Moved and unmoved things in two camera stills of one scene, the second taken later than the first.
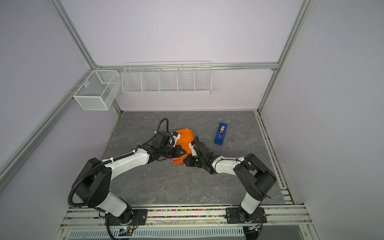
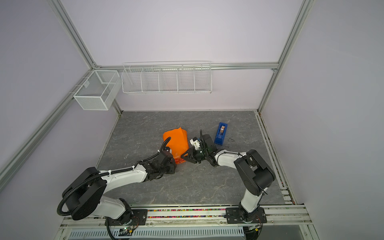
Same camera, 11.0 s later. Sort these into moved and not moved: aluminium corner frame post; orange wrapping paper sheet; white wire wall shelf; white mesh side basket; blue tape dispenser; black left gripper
Moved: orange wrapping paper sheet; black left gripper
Not moved: aluminium corner frame post; white mesh side basket; blue tape dispenser; white wire wall shelf
